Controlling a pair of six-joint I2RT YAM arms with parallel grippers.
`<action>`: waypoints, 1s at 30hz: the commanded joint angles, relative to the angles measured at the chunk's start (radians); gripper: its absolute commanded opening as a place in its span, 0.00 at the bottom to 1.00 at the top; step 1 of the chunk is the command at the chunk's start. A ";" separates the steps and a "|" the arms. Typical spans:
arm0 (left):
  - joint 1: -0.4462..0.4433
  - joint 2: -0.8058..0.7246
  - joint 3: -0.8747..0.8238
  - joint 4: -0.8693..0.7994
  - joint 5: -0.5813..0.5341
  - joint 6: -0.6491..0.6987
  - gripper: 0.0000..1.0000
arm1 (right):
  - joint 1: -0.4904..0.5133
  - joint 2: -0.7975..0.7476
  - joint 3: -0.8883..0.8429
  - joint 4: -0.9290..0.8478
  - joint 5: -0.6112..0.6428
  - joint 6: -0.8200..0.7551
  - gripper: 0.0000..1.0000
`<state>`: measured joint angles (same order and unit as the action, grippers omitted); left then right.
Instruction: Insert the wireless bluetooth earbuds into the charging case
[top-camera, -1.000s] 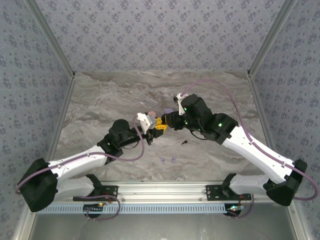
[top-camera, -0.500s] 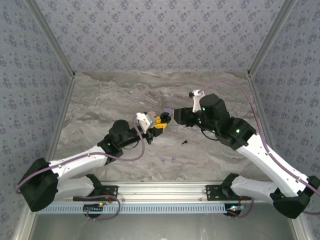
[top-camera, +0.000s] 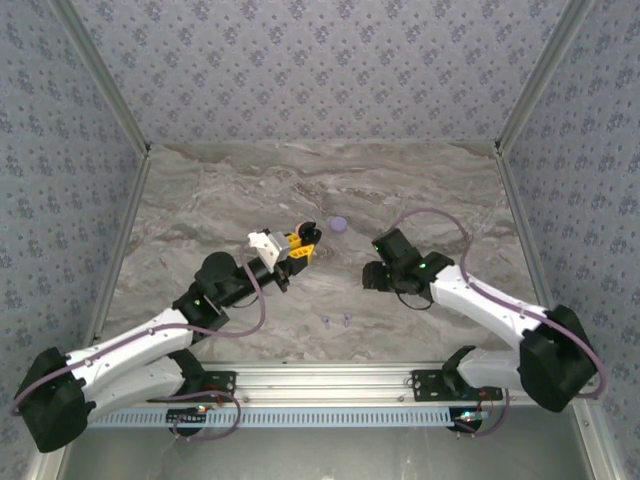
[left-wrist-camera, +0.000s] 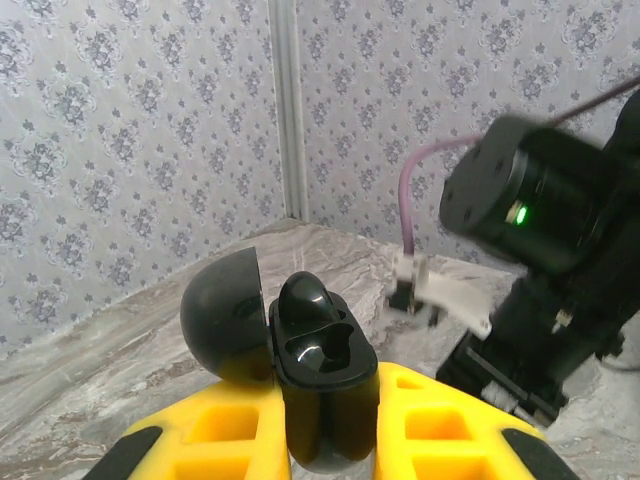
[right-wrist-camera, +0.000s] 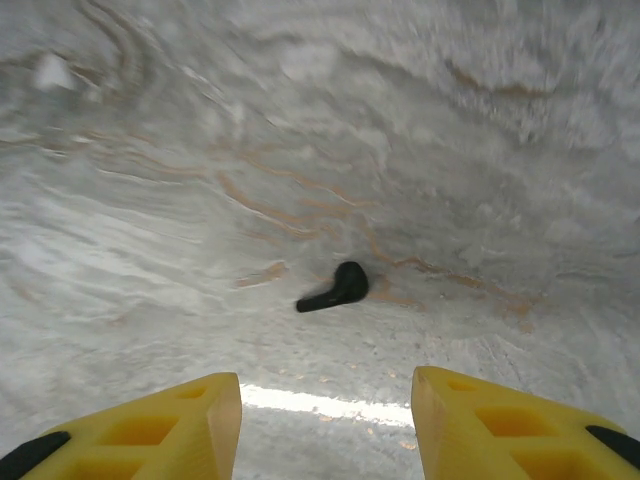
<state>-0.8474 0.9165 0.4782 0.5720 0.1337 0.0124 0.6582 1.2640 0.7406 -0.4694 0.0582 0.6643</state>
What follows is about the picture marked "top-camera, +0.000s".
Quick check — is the white slotted cable duct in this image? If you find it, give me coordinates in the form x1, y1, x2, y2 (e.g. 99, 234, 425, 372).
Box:
89, 401, 459, 429

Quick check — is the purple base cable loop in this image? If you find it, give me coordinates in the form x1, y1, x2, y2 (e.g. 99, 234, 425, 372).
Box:
452, 392, 510, 440
149, 388, 243, 444

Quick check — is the aluminium frame post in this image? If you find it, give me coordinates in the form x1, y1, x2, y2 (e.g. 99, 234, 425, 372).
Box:
493, 0, 597, 158
49, 0, 152, 158

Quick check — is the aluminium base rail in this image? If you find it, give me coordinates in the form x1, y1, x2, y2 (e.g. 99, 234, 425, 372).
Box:
197, 360, 454, 407

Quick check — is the black controller board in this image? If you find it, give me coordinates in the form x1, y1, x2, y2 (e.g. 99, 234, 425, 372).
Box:
165, 406, 209, 436
451, 408, 489, 433

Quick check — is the aluminium table side bar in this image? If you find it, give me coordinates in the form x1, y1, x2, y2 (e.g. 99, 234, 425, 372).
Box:
82, 149, 154, 356

